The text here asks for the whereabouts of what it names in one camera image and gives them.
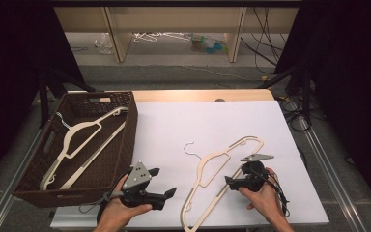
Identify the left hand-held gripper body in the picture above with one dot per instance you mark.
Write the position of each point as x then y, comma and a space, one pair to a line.
138, 175

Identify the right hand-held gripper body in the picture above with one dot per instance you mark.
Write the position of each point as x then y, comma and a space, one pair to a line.
254, 179

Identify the cream hanger with plain hook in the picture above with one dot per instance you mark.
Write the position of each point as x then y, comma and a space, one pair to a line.
212, 206

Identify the brown woven basket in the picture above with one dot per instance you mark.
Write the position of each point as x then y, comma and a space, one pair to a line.
109, 167

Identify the cream plastic clothes hanger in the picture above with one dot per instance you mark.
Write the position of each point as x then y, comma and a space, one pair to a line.
80, 126
106, 141

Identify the person's right hand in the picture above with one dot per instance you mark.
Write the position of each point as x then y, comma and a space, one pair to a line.
267, 203

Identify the person's left hand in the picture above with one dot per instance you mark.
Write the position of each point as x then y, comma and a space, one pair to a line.
116, 212

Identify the white paper sheet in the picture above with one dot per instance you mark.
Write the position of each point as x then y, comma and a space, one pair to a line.
174, 122

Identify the black tripod stand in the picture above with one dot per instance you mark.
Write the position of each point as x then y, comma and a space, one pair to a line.
306, 93
44, 96

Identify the clear plastic bag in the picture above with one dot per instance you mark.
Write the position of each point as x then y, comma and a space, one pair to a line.
103, 43

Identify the colourful plastic bag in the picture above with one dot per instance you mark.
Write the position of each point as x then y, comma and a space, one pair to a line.
209, 45

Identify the beige wooden shelf unit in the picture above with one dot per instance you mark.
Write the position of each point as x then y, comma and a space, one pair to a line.
174, 17

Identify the metal floor rail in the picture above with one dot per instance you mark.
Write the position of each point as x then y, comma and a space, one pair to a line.
331, 174
9, 196

